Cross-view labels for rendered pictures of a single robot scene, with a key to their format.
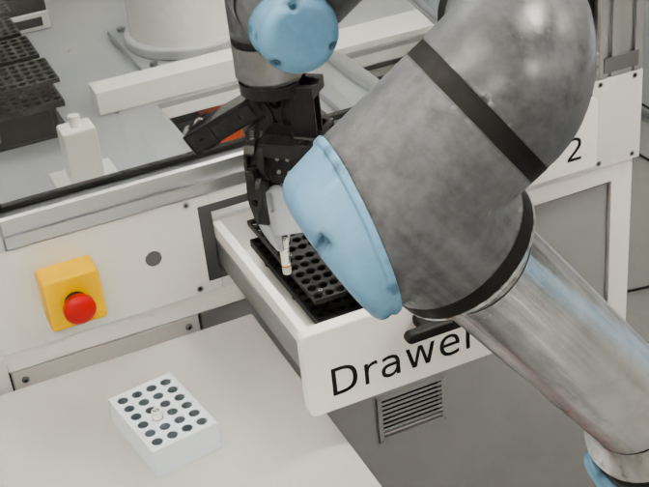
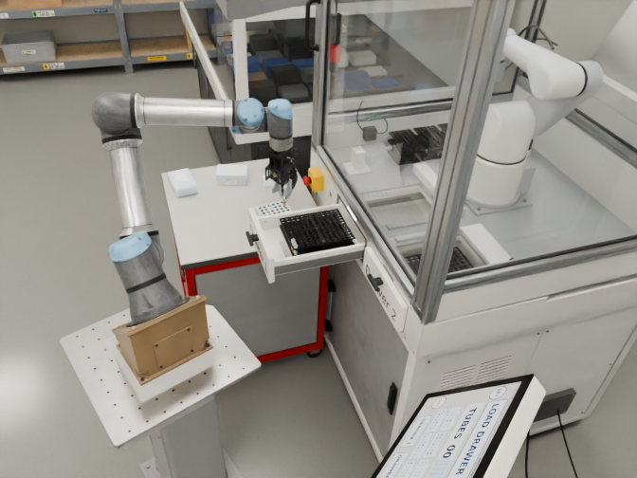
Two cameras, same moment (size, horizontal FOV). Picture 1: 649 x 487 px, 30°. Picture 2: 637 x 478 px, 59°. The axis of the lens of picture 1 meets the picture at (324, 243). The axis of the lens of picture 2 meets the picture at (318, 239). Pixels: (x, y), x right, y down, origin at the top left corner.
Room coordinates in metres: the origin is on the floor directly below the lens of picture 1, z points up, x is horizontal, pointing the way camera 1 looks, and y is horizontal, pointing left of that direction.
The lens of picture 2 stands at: (1.34, -1.56, 2.10)
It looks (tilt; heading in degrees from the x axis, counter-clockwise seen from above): 39 degrees down; 91
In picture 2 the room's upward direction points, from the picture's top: 3 degrees clockwise
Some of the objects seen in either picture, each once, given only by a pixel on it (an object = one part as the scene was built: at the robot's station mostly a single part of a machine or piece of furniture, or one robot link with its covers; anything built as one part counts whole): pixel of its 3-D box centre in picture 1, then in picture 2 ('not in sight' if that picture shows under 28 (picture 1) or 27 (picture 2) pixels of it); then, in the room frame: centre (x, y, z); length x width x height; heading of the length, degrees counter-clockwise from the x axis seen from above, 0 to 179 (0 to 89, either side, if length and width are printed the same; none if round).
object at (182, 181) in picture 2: not in sight; (182, 182); (0.73, 0.38, 0.78); 0.15 x 0.10 x 0.04; 118
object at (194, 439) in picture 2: not in sight; (181, 419); (0.88, -0.48, 0.38); 0.30 x 0.30 x 0.76; 40
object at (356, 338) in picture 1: (420, 334); (261, 244); (1.12, -0.10, 0.87); 0.29 x 0.02 x 0.11; 111
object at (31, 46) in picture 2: not in sight; (30, 46); (-1.33, 3.15, 0.22); 0.40 x 0.30 x 0.17; 20
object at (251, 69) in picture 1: (269, 57); (282, 140); (1.18, 0.04, 1.20); 0.08 x 0.08 x 0.05
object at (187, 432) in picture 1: (163, 422); (274, 212); (1.13, 0.21, 0.78); 0.12 x 0.08 x 0.04; 30
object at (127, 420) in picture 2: not in sight; (161, 363); (0.86, -0.49, 0.70); 0.45 x 0.44 x 0.12; 40
